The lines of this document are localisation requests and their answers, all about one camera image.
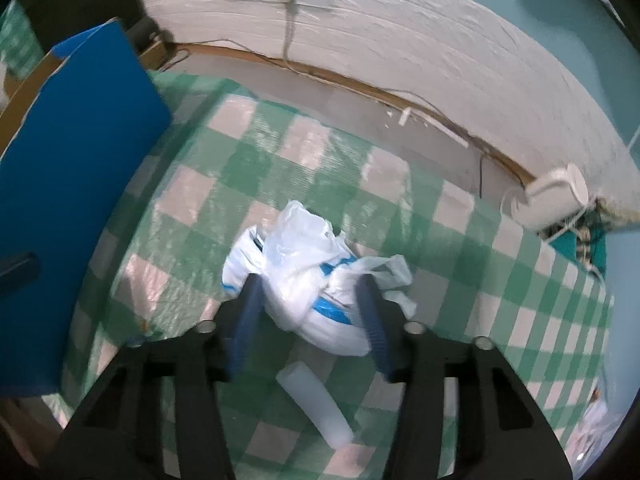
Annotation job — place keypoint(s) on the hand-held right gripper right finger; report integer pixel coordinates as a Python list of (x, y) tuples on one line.
[(372, 325)]

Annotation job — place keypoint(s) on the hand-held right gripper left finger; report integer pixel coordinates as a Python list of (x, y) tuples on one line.
[(247, 320)]

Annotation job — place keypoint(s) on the white plastic bag blue print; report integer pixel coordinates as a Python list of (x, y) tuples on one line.
[(295, 260)]

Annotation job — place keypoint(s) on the cardboard box with blue tape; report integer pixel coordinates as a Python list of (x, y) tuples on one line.
[(75, 160)]

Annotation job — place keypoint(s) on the white foam cylinder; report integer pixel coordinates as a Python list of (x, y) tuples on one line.
[(315, 402)]

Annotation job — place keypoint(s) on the green checked tablecloth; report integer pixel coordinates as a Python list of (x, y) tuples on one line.
[(350, 170)]

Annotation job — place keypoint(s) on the white electric kettle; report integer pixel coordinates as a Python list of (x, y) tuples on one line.
[(555, 195)]

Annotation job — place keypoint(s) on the black cylindrical device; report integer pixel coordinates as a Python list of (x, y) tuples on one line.
[(142, 30)]

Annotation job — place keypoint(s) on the green checked plastic bag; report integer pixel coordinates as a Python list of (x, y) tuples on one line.
[(17, 40)]

